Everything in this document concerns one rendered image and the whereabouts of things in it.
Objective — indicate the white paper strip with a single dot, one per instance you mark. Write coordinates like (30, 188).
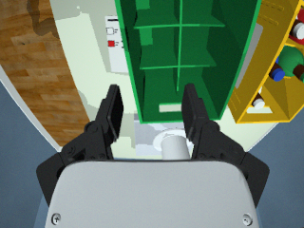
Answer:
(115, 45)

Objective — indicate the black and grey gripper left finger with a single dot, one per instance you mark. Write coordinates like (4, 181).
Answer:
(89, 145)

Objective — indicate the green divided crate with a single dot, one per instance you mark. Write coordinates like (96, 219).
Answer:
(201, 53)

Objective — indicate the blue bottle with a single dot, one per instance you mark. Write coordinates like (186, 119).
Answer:
(276, 72)

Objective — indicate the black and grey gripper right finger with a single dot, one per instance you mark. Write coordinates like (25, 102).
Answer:
(210, 143)

